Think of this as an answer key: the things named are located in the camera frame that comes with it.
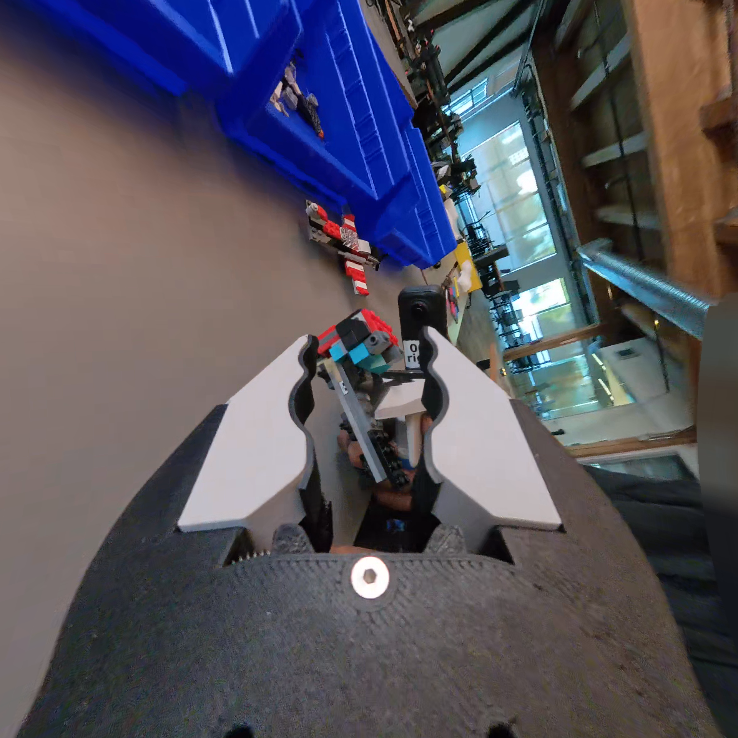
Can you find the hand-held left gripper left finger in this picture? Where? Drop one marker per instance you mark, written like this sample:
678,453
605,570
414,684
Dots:
253,455

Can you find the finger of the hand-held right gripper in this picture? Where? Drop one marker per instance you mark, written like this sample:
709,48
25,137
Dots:
401,402

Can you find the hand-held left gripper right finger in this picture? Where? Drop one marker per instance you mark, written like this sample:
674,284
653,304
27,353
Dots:
490,461

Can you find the toy brick model with stick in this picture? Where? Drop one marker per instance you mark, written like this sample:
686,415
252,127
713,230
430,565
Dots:
346,334

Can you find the person's right hand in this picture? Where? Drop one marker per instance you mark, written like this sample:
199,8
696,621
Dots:
392,497

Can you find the yellow box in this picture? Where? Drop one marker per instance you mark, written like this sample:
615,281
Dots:
467,259

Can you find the blue plastic bin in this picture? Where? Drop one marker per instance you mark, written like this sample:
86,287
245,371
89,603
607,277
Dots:
346,115
173,29
415,230

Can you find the red white toy brick model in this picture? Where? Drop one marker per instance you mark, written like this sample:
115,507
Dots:
349,236

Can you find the large glass window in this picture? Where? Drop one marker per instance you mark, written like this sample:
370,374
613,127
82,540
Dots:
519,173

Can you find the pile of loose toy bricks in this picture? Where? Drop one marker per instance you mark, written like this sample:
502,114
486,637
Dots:
291,92

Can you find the spiral metal duct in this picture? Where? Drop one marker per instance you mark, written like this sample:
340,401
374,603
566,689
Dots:
634,277

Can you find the grey post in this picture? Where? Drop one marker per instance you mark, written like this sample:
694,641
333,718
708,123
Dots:
720,432

